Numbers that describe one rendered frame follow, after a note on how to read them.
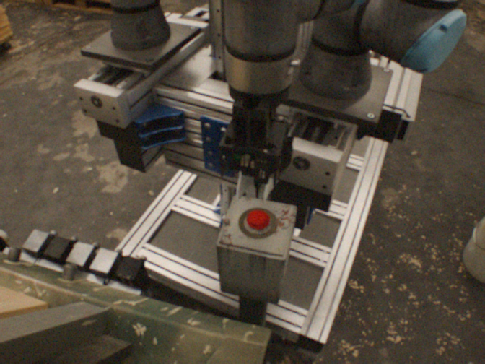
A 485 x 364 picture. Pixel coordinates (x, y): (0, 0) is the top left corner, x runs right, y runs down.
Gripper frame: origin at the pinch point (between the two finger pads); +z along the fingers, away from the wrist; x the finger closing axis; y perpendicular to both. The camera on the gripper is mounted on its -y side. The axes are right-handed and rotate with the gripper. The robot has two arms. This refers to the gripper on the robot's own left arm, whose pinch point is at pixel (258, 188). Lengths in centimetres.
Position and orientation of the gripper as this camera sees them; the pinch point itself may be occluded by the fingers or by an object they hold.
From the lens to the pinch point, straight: 58.7
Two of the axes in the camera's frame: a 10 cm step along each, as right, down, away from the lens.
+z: 0.0, 7.0, 7.2
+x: 9.7, 1.8, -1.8
